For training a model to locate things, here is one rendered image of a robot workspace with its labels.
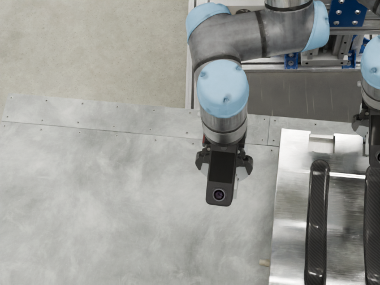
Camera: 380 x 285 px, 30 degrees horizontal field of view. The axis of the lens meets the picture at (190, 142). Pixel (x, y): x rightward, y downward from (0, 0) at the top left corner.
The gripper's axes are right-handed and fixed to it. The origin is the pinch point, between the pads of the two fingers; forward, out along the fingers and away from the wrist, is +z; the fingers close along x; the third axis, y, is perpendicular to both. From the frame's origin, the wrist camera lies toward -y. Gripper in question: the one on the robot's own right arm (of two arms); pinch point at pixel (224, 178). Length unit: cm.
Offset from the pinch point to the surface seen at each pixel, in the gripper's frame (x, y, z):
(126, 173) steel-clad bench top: 21.9, 4.5, 15.0
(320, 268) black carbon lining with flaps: -19.2, -14.7, 3.1
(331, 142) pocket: -20.6, 13.4, 8.7
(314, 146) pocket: -17.1, 12.0, 8.7
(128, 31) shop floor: 47, 89, 95
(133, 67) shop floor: 43, 74, 95
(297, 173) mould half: -13.9, 4.9, 6.3
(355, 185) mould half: -25.5, 3.5, 6.3
